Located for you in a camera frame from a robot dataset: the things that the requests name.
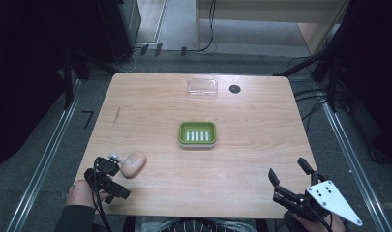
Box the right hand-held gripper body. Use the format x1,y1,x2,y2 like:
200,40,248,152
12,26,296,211
272,180,363,227

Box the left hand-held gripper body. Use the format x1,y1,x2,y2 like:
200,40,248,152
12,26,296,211
83,156,132,205

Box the tan bread roll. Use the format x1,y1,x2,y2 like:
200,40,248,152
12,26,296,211
119,151,148,179

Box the person's right hand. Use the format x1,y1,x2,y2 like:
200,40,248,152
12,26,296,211
291,211,347,232

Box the person's left hand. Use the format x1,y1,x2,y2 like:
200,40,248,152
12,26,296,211
66,179,112,210

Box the black floor tape mark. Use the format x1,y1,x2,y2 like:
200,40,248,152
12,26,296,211
80,110,95,130

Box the green soap dish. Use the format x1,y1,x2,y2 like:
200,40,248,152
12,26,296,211
177,121,218,149

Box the black metal stand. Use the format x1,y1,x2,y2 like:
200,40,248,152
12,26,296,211
273,0,366,113
56,47,120,110

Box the clear plastic lid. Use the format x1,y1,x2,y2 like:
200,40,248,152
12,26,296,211
187,77,219,100

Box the light wooden cabinet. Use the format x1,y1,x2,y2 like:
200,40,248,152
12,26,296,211
196,0,351,56

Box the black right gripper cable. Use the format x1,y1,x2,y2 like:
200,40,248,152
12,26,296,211
304,199,334,232

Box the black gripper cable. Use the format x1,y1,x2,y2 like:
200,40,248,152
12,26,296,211
91,157,113,232
304,199,334,232

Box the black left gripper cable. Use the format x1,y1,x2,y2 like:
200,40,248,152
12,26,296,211
91,157,113,232

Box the metal floor rail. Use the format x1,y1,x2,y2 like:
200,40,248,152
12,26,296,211
5,79,85,232
318,96,392,232

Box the black floor cables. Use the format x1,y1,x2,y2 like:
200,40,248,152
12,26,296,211
286,54,333,134

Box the black hanging cable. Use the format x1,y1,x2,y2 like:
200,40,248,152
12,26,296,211
183,0,218,54

